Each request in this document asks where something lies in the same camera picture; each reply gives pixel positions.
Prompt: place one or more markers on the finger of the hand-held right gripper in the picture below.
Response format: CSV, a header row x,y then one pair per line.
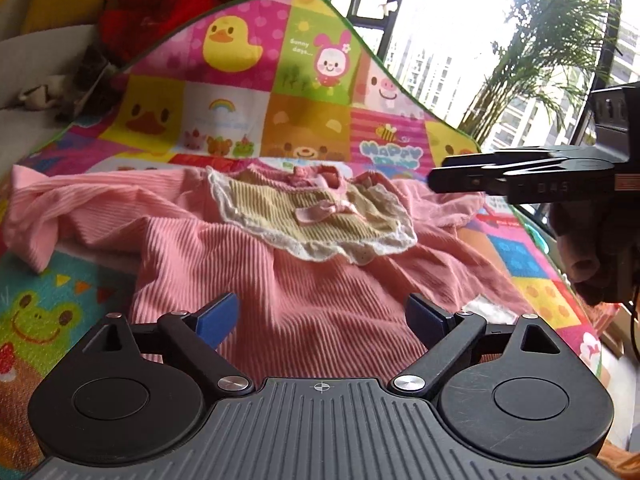
x,y
465,181
520,157

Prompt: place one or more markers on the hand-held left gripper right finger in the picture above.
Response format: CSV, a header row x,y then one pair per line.
x,y
421,318

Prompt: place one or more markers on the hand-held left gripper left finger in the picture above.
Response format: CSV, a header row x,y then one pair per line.
x,y
221,316

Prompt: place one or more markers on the person's right hand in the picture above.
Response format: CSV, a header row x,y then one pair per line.
x,y
580,245

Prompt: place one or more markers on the green palm plant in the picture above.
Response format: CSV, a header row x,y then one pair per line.
x,y
545,45

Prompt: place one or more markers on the colourful cartoon play mat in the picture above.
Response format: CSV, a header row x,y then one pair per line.
x,y
280,85

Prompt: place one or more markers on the orange clothing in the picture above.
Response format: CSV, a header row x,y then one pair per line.
x,y
620,452

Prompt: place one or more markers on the tabby cat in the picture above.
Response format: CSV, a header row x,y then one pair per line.
x,y
87,82

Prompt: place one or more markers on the white sofa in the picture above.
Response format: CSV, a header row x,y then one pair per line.
x,y
30,125

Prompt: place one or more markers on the red cushion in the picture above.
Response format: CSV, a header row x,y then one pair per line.
x,y
150,12

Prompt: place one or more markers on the yellow cushion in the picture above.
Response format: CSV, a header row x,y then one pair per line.
x,y
62,2

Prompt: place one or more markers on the black window frame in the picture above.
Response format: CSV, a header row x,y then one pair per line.
x,y
375,15

